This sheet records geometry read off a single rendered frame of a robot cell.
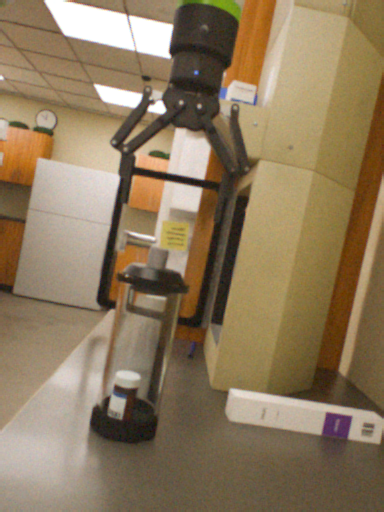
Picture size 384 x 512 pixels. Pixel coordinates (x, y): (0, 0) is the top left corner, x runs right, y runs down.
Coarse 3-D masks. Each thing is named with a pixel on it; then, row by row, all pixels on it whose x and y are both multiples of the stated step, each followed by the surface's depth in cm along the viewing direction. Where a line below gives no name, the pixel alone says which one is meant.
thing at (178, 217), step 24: (144, 192) 122; (168, 192) 121; (192, 192) 120; (216, 192) 119; (144, 216) 122; (168, 216) 121; (192, 216) 120; (144, 240) 122; (168, 240) 121; (192, 240) 120; (120, 264) 123; (168, 264) 121; (192, 264) 121; (192, 288) 121; (192, 312) 121
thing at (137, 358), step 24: (120, 288) 63; (144, 288) 60; (120, 312) 62; (144, 312) 60; (168, 312) 62; (120, 336) 62; (144, 336) 61; (168, 336) 63; (120, 360) 61; (144, 360) 61; (168, 360) 64; (120, 384) 61; (144, 384) 61; (120, 408) 61; (144, 408) 62
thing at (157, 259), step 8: (152, 248) 64; (160, 248) 63; (152, 256) 63; (160, 256) 63; (136, 264) 63; (144, 264) 66; (152, 264) 63; (160, 264) 63; (128, 272) 62; (136, 272) 61; (144, 272) 61; (152, 272) 61; (160, 272) 61; (168, 272) 62; (176, 272) 65; (160, 280) 60; (168, 280) 61; (176, 280) 62
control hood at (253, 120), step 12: (240, 108) 87; (252, 108) 87; (264, 108) 88; (216, 120) 93; (240, 120) 87; (252, 120) 87; (264, 120) 87; (228, 132) 90; (252, 132) 87; (264, 132) 88; (228, 144) 97; (252, 144) 88; (252, 156) 88
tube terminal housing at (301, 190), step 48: (288, 48) 87; (336, 48) 87; (288, 96) 87; (336, 96) 89; (288, 144) 88; (336, 144) 92; (240, 192) 115; (288, 192) 88; (336, 192) 96; (240, 240) 91; (288, 240) 89; (336, 240) 100; (240, 288) 89; (288, 288) 89; (240, 336) 90; (288, 336) 93; (240, 384) 90; (288, 384) 97
